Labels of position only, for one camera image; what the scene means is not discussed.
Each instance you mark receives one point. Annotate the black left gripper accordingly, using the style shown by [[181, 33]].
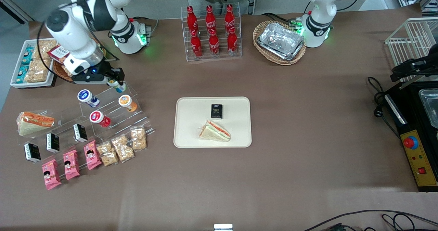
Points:
[[408, 67]]

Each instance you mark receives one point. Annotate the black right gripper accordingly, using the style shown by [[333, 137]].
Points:
[[106, 69]]

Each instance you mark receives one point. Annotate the green gum bottle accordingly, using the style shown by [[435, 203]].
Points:
[[121, 88]]

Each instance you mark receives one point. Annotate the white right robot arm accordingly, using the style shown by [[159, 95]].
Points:
[[68, 29]]

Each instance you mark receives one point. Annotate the orange gum bottle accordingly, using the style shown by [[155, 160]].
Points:
[[125, 100]]

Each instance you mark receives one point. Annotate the blue gum bottle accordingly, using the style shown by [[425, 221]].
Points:
[[85, 96]]

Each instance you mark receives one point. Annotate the red gum bottle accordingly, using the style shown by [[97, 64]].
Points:
[[97, 116]]

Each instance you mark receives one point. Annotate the single aluminium foil tray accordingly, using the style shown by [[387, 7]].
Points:
[[430, 107]]

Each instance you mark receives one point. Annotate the cream plastic tray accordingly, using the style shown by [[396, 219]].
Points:
[[191, 121]]

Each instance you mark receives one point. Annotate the clear acrylic step stand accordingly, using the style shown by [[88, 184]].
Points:
[[65, 126], [113, 113]]

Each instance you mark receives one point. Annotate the brown wicker basket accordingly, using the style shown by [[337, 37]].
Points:
[[60, 72]]

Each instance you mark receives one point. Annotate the red cookie box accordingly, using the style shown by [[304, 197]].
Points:
[[58, 53]]

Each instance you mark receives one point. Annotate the small black carton box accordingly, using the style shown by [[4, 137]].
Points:
[[216, 111], [52, 142], [80, 132], [32, 152]]

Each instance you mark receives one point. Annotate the clear wrapped granola bar pack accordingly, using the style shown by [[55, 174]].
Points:
[[107, 153], [138, 138], [122, 148]]

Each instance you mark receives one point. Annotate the clear wrapped crisp snack pack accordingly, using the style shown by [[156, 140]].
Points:
[[37, 70], [42, 46]]

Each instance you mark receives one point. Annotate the pink snack pack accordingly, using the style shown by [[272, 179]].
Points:
[[92, 154], [51, 174], [71, 164]]

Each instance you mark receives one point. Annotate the red cola bottle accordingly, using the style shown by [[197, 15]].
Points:
[[232, 42], [191, 18], [214, 44], [196, 46], [210, 18], [229, 17]]

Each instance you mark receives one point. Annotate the blue snack pack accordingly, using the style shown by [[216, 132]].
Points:
[[22, 74], [28, 54]]

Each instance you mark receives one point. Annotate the wrapped triangle sandwich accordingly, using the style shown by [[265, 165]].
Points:
[[215, 131], [34, 123]]

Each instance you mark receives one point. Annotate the white plastic bin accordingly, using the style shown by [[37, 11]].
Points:
[[15, 80]]

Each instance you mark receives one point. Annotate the clear acrylic bottle rack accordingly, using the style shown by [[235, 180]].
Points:
[[222, 57]]

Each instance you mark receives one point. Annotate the stacked aluminium foil trays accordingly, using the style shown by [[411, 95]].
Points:
[[281, 41]]

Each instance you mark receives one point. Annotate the light wicker basket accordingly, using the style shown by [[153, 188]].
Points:
[[261, 28]]

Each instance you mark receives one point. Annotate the small white device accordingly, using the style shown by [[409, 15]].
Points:
[[223, 227]]

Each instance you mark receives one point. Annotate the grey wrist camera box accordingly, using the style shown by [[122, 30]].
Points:
[[73, 66]]

